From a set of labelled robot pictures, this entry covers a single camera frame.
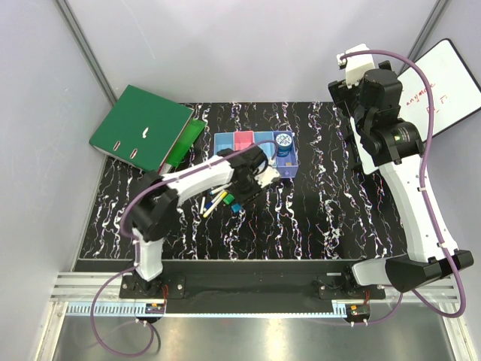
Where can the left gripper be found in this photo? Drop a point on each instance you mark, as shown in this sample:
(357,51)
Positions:
(255,190)

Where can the blue cleaning gel jar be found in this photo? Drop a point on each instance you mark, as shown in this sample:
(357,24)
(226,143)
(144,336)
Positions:
(284,143)

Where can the green ring binder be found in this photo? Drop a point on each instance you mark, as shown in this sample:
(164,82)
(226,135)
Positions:
(141,128)

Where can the thin white pen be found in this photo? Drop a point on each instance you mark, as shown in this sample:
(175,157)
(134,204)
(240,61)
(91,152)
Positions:
(203,204)

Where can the white marker blue tip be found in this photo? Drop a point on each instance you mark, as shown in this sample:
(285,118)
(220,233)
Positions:
(209,210)

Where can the white whiteboard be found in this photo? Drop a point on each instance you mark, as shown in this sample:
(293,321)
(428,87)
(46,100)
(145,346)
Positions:
(456,92)

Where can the yellow-tipped white marker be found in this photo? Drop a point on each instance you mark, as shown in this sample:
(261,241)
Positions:
(218,198)

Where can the white blue-capped marker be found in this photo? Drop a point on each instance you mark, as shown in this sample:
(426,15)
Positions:
(218,190)

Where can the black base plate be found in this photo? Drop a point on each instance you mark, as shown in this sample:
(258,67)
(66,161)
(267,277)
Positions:
(254,287)

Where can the light blue bin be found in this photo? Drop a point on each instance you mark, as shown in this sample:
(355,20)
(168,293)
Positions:
(222,141)
(266,142)

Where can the green transparent folder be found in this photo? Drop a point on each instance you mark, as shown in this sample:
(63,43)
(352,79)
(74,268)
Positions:
(186,139)

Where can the green eraser cap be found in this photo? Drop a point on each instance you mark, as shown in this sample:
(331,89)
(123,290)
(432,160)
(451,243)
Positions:
(228,199)

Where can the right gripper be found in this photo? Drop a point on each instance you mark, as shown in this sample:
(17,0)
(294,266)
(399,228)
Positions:
(342,94)

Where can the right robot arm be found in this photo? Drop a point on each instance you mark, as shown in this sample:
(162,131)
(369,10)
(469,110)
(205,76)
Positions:
(371,97)

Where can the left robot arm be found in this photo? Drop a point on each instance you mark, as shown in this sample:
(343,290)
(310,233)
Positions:
(150,215)

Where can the pink bin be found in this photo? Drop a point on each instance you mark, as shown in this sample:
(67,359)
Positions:
(243,139)

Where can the purple bin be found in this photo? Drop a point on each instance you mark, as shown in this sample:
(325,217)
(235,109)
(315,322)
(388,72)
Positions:
(287,171)

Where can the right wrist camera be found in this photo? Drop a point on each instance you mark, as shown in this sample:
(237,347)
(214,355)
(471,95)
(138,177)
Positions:
(355,66)

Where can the blue eraser cap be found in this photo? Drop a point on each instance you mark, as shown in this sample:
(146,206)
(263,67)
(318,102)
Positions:
(236,208)

